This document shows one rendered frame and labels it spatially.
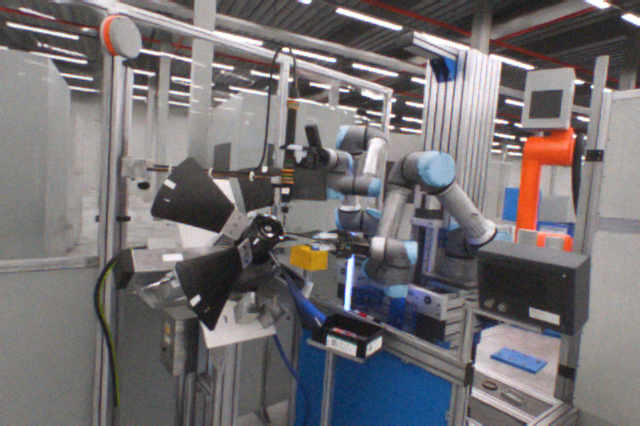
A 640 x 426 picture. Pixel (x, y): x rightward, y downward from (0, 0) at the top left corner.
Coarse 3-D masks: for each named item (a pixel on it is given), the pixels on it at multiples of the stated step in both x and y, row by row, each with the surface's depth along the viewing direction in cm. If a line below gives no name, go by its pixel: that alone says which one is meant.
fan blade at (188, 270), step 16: (208, 256) 114; (224, 256) 119; (192, 272) 109; (208, 272) 113; (224, 272) 118; (240, 272) 127; (192, 288) 109; (208, 288) 113; (224, 288) 119; (208, 304) 113; (224, 304) 120; (208, 320) 112
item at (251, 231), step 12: (264, 216) 134; (252, 228) 128; (264, 228) 132; (276, 228) 134; (240, 240) 136; (252, 240) 129; (264, 240) 128; (276, 240) 130; (252, 252) 135; (264, 252) 132; (252, 264) 135
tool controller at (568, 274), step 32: (480, 256) 116; (512, 256) 109; (544, 256) 106; (576, 256) 104; (480, 288) 119; (512, 288) 111; (544, 288) 104; (576, 288) 99; (544, 320) 106; (576, 320) 102
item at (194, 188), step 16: (192, 160) 131; (176, 176) 127; (192, 176) 129; (208, 176) 131; (160, 192) 125; (176, 192) 127; (192, 192) 128; (208, 192) 130; (160, 208) 125; (176, 208) 127; (192, 208) 128; (208, 208) 130; (224, 208) 131; (192, 224) 129; (208, 224) 131; (224, 224) 132
